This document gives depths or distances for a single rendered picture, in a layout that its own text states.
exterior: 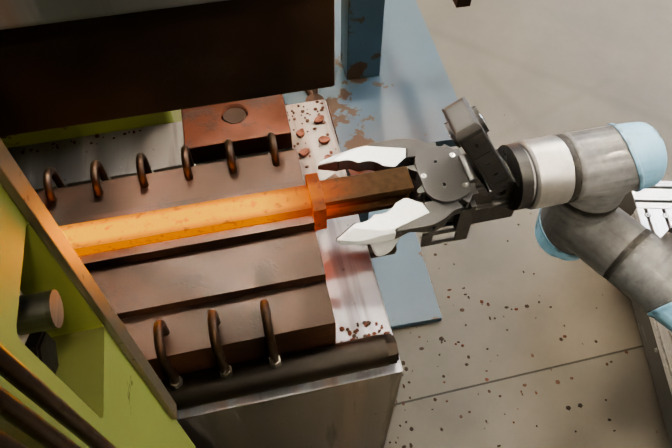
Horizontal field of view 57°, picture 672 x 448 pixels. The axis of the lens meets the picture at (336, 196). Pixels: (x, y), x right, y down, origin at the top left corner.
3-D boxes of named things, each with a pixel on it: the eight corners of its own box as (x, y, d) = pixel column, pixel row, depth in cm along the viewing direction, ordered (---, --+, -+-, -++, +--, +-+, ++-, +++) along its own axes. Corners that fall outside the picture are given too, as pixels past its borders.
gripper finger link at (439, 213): (404, 250, 59) (473, 208, 62) (405, 241, 58) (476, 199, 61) (375, 216, 61) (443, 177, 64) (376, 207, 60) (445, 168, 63)
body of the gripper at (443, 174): (415, 250, 66) (521, 231, 67) (424, 204, 59) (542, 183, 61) (396, 194, 70) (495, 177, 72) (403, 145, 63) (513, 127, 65)
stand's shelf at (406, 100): (410, -1, 126) (411, -9, 125) (471, 144, 103) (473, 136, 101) (265, 16, 123) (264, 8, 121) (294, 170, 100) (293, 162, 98)
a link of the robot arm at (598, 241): (588, 295, 75) (622, 247, 66) (517, 234, 80) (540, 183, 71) (626, 259, 78) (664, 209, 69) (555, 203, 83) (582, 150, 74)
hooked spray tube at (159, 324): (183, 350, 59) (162, 310, 52) (186, 393, 57) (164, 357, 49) (172, 353, 59) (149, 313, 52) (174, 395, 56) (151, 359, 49)
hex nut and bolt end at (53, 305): (98, 334, 30) (44, 263, 25) (98, 384, 29) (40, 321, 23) (31, 347, 30) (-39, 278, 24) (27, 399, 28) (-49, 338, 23)
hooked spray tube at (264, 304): (276, 332, 60) (268, 290, 53) (282, 373, 58) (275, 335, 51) (265, 334, 60) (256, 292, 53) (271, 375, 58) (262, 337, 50)
